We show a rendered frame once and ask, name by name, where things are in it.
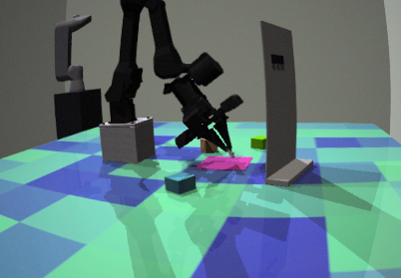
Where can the brown cube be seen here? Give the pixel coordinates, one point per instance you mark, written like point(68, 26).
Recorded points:
point(207, 146)

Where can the teal block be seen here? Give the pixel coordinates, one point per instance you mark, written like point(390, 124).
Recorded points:
point(180, 182)

